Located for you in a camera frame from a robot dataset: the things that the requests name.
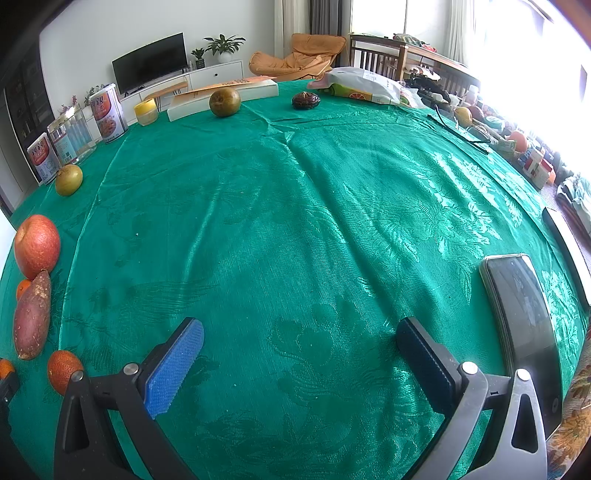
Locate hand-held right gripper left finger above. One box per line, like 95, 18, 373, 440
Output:
54, 316, 205, 480

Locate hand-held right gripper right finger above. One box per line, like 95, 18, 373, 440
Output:
396, 316, 549, 480

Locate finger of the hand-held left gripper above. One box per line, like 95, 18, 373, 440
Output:
0, 370, 21, 416

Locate red apple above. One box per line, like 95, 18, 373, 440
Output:
14, 215, 62, 281

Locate brown-green pear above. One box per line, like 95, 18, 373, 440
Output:
209, 88, 242, 118

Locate rough orange-red fruit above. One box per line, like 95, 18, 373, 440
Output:
47, 350, 85, 396

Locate purple sweet potato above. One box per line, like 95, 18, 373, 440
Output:
13, 270, 52, 361

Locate black smartphone in clear case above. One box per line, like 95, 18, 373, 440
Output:
479, 254, 563, 411

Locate floral cloth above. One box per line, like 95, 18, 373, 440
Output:
545, 364, 591, 480

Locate green patterned tablecloth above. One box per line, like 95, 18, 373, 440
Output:
0, 78, 591, 480

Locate yellow pear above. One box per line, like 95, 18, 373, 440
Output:
55, 164, 84, 197

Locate red and white carton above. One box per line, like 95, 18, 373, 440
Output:
519, 148, 556, 190

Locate thin black stick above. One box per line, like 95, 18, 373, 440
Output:
427, 114, 491, 155

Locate red label can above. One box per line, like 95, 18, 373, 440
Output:
89, 83, 129, 145
26, 132, 62, 186

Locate clear jar with blue label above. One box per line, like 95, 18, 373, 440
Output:
47, 105, 98, 165

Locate yellow lidded jar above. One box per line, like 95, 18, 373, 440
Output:
134, 98, 158, 125

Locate white box with orange label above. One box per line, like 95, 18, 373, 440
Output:
167, 76, 280, 122

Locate dark glass bookcase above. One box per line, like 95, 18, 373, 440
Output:
0, 60, 54, 185

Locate wooden stool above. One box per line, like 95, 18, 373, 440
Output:
141, 80, 190, 114

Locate white printed plastic bag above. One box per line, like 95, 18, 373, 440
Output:
307, 67, 416, 108

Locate white television cabinet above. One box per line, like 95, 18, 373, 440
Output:
121, 60, 244, 112

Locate black television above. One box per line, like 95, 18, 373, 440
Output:
112, 32, 189, 95

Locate wooden bench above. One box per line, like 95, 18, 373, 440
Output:
348, 33, 481, 93

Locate large potted plant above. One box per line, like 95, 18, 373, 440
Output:
203, 34, 246, 64

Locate orange lounge chair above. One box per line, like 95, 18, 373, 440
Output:
249, 33, 347, 81

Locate grey curtain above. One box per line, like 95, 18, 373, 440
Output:
309, 0, 354, 38

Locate white curtain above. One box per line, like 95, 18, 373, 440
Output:
274, 0, 311, 43

